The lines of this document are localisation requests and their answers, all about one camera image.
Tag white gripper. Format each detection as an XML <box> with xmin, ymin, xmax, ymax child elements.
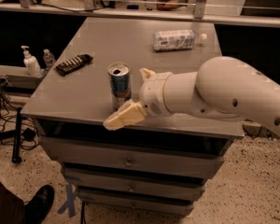
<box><xmin>103</xmin><ymin>67</ymin><xmax>172</xmax><ymax>131</ymax></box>

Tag blue silver redbull can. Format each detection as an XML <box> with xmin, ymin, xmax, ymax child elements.
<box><xmin>107</xmin><ymin>62</ymin><xmax>132</xmax><ymax>110</ymax></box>

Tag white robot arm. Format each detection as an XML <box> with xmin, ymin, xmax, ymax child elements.
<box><xmin>104</xmin><ymin>56</ymin><xmax>280</xmax><ymax>137</ymax></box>

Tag black rxbar chocolate bar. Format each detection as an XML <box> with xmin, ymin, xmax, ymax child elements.
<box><xmin>55</xmin><ymin>54</ymin><xmax>92</xmax><ymax>77</ymax></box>

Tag clear plastic water bottle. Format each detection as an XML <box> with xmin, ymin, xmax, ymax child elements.
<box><xmin>153</xmin><ymin>29</ymin><xmax>207</xmax><ymax>51</ymax></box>

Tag grey drawer cabinet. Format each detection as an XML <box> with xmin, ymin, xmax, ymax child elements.
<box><xmin>21</xmin><ymin>18</ymin><xmax>244</xmax><ymax>216</ymax></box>

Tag small clear bottle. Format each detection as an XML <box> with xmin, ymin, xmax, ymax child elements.
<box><xmin>43</xmin><ymin>49</ymin><xmax>56</xmax><ymax>68</ymax></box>

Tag white pump dispenser bottle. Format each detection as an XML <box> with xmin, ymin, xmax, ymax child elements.
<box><xmin>21</xmin><ymin>46</ymin><xmax>41</xmax><ymax>77</ymax></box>

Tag blue tape cross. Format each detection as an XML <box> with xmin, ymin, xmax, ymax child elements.
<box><xmin>57</xmin><ymin>184</ymin><xmax>77</xmax><ymax>217</ymax></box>

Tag black stand leg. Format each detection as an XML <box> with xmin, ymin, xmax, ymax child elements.
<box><xmin>12</xmin><ymin>107</ymin><xmax>21</xmax><ymax>163</ymax></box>

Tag black shoe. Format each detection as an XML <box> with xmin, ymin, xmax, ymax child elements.
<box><xmin>21</xmin><ymin>185</ymin><xmax>55</xmax><ymax>224</ymax></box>

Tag dark trouser leg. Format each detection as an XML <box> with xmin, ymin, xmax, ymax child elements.
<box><xmin>0</xmin><ymin>182</ymin><xmax>25</xmax><ymax>224</ymax></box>

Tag black cables on floor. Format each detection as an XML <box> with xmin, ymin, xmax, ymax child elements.
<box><xmin>0</xmin><ymin>77</ymin><xmax>40</xmax><ymax>151</ymax></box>

